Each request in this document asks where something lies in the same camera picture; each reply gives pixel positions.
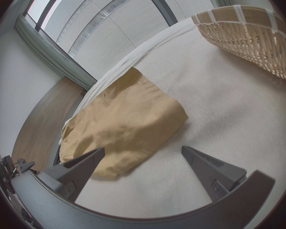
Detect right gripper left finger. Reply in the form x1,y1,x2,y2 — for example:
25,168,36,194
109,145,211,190
38,147,106,203

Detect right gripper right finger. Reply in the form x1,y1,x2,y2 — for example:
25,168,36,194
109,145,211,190
181,145,247,203

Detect tan shorts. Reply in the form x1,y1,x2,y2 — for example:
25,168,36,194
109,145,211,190
58,67,189,180

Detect black garment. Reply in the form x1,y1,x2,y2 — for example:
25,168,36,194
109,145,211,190
53,148,62,166

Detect bed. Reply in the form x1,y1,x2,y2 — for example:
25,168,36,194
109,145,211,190
11,17,286,218

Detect round woven basket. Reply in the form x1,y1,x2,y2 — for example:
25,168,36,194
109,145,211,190
191,5,286,84

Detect window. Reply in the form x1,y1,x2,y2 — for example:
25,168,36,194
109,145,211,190
26,0,220,85

